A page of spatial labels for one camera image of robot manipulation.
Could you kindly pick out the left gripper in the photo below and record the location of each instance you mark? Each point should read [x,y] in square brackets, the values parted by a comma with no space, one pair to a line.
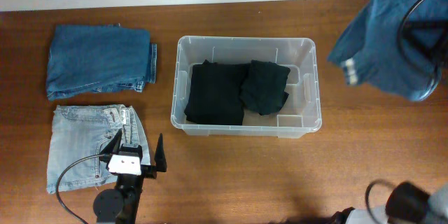
[148,171]

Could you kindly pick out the blue shirt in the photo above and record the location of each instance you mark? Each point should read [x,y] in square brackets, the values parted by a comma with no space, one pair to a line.
[370,51]

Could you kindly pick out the large black garment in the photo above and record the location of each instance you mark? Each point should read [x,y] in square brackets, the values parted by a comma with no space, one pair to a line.
[214,94]

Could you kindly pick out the small dark garment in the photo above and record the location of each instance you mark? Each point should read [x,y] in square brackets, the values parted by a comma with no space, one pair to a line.
[263,90]

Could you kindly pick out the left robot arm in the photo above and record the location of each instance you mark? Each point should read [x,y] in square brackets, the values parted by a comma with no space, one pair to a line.
[120,204]

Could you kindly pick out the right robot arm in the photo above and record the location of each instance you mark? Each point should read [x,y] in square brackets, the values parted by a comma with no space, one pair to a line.
[406,203]

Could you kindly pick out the light blue folded jeans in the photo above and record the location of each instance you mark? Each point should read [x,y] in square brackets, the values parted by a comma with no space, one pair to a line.
[81,131]

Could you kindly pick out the dark blue folded jeans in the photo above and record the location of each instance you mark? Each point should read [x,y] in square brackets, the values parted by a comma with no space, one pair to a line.
[99,59]

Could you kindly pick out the clear plastic storage bin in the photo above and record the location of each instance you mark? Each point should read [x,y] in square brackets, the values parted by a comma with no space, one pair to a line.
[301,113]

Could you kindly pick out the left white camera box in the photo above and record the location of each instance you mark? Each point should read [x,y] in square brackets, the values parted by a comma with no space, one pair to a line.
[124,164]

